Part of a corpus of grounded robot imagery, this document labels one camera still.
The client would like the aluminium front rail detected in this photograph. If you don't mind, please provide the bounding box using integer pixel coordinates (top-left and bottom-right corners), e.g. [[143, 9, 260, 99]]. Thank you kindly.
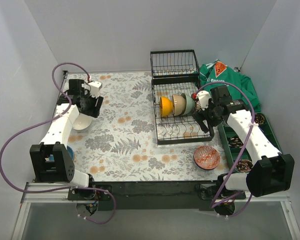
[[19, 181, 291, 203]]

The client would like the green compartment tray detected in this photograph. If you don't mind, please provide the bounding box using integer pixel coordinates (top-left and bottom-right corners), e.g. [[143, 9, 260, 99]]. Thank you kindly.
[[217, 112, 282, 173]]

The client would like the blue bowl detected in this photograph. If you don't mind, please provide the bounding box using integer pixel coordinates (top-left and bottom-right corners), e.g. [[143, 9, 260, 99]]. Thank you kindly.
[[66, 146, 75, 161]]

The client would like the brown patterned bowl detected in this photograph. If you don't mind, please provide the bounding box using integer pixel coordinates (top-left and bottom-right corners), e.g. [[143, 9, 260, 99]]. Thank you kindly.
[[194, 99, 202, 112]]

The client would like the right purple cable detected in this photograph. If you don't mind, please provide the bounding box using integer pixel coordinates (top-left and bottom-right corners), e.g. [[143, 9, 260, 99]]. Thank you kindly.
[[194, 82, 256, 218]]

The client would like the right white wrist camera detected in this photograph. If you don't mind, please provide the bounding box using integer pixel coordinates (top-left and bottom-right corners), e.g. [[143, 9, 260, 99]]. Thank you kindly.
[[191, 90, 211, 111]]

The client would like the floral patterned table mat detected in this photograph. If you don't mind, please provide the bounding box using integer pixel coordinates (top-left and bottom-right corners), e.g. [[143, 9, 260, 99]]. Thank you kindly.
[[68, 72, 229, 182]]

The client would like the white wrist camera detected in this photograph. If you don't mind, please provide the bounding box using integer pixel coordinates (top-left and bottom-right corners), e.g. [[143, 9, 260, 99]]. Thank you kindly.
[[81, 81, 103, 98], [191, 90, 211, 111]]

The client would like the cream ceramic bowl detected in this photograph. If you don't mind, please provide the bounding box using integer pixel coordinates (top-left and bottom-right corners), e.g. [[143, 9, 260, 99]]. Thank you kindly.
[[172, 94, 186, 116]]

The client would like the cream bowl with yellow stripe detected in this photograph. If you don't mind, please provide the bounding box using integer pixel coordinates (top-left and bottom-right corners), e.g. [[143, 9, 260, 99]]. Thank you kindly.
[[159, 96, 173, 117]]

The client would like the green shirt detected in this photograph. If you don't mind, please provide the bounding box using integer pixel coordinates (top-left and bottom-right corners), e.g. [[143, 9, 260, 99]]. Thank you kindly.
[[199, 59, 261, 112]]

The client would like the white ribbed bowl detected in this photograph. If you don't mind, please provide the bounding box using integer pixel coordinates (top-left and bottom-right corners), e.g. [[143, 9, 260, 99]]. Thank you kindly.
[[72, 113, 93, 132]]

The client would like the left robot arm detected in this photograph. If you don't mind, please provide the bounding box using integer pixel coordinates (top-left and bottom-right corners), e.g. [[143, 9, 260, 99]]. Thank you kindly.
[[29, 79, 104, 200]]

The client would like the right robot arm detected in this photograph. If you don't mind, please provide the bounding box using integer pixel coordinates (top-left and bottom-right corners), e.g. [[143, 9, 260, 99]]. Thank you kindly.
[[193, 84, 295, 199]]

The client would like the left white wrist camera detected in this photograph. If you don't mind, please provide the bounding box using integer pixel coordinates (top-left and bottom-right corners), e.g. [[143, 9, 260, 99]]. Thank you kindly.
[[81, 81, 103, 98]]

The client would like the mint green bowl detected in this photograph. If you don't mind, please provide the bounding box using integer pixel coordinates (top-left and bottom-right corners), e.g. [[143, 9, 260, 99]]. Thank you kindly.
[[181, 93, 195, 115]]

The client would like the black wire dish rack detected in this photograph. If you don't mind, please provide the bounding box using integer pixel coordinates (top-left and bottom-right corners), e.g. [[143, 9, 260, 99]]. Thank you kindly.
[[150, 49, 215, 145]]

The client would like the orange patterned bowl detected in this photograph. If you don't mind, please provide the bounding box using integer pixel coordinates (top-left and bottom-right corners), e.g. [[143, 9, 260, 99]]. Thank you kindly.
[[193, 145, 221, 170]]

